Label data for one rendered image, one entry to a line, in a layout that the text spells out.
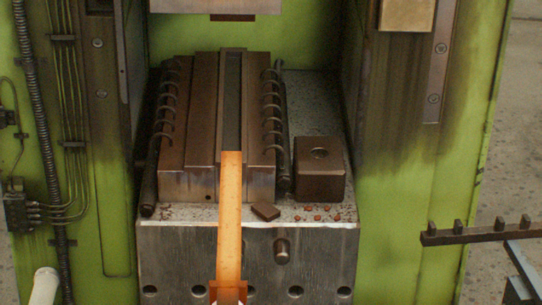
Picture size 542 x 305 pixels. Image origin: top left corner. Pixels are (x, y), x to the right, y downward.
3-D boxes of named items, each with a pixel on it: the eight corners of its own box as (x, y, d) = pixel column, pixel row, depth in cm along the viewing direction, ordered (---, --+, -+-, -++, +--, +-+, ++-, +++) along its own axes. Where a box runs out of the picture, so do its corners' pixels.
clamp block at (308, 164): (343, 203, 162) (346, 172, 158) (295, 203, 162) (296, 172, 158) (338, 164, 172) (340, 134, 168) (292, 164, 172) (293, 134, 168)
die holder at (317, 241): (342, 406, 182) (361, 224, 157) (147, 405, 181) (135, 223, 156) (323, 227, 228) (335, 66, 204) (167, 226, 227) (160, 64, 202)
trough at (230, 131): (246, 169, 157) (247, 161, 157) (215, 168, 157) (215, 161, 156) (246, 53, 192) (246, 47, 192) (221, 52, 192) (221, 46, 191)
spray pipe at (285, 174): (292, 190, 160) (293, 177, 159) (276, 190, 160) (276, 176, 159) (285, 91, 189) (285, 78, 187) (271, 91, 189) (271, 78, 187)
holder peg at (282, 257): (290, 266, 157) (290, 254, 155) (274, 266, 156) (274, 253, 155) (289, 250, 160) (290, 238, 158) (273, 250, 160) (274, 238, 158)
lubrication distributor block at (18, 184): (40, 245, 179) (32, 187, 171) (8, 245, 179) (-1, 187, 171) (43, 233, 182) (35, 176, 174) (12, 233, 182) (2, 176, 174)
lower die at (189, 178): (274, 203, 162) (276, 162, 157) (158, 201, 161) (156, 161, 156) (269, 83, 196) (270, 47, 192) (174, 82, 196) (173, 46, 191)
